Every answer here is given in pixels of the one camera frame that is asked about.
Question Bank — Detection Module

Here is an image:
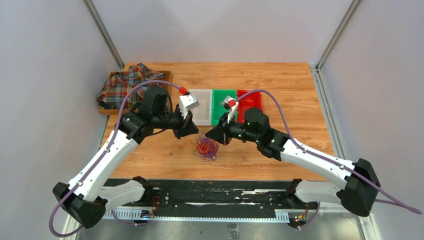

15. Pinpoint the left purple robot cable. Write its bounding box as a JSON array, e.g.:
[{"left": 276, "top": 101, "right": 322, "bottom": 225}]
[{"left": 48, "top": 80, "right": 190, "bottom": 239}]

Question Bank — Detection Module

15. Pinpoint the plaid shirt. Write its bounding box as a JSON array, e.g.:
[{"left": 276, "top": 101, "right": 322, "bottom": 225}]
[{"left": 95, "top": 63, "right": 166, "bottom": 109}]

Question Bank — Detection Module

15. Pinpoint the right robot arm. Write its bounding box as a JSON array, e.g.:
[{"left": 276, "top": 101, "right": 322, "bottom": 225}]
[{"left": 205, "top": 107, "right": 381, "bottom": 217}]

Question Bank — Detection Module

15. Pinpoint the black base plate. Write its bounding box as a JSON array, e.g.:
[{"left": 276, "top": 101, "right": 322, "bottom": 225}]
[{"left": 127, "top": 179, "right": 318, "bottom": 219}]

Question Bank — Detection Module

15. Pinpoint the aluminium frame rail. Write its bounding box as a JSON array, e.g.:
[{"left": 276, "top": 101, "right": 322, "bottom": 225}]
[{"left": 71, "top": 185, "right": 374, "bottom": 223}]

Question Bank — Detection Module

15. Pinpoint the green plastic bin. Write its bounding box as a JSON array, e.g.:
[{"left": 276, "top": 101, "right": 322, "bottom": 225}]
[{"left": 211, "top": 89, "right": 237, "bottom": 126}]

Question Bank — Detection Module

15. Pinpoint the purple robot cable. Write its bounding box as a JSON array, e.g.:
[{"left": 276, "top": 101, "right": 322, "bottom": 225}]
[
  {"left": 231, "top": 89, "right": 423, "bottom": 229},
  {"left": 48, "top": 80, "right": 190, "bottom": 239}
]

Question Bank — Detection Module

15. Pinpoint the white plastic bin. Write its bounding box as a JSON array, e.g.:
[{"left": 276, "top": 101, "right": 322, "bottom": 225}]
[{"left": 189, "top": 89, "right": 213, "bottom": 126}]

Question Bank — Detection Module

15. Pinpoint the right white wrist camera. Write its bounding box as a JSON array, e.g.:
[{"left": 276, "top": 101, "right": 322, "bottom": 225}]
[{"left": 217, "top": 95, "right": 239, "bottom": 127}]

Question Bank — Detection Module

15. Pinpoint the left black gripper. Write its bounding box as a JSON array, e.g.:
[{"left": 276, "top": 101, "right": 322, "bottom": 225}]
[{"left": 153, "top": 104, "right": 200, "bottom": 140}]

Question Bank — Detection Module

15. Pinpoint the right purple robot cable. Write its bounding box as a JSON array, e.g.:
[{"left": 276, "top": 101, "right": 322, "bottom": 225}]
[{"left": 231, "top": 89, "right": 423, "bottom": 229}]

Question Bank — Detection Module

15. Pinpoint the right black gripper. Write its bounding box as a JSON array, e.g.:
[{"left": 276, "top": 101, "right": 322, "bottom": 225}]
[{"left": 205, "top": 112, "right": 259, "bottom": 146}]

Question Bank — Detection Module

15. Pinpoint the wooden tray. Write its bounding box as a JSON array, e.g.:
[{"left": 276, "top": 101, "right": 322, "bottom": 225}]
[{"left": 98, "top": 70, "right": 174, "bottom": 116}]

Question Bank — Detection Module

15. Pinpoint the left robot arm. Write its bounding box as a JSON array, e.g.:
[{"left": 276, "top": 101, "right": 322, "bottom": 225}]
[{"left": 53, "top": 87, "right": 200, "bottom": 229}]

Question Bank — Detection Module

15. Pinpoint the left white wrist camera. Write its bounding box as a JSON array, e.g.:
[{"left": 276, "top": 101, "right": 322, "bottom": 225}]
[{"left": 178, "top": 93, "right": 200, "bottom": 120}]

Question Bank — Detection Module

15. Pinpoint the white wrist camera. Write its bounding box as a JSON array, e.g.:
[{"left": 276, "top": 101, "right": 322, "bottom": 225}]
[
  {"left": 217, "top": 95, "right": 239, "bottom": 127},
  {"left": 178, "top": 93, "right": 200, "bottom": 120}
]

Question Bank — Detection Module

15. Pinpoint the red plastic bin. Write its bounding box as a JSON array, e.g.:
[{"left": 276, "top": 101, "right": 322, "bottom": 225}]
[{"left": 236, "top": 89, "right": 264, "bottom": 123}]

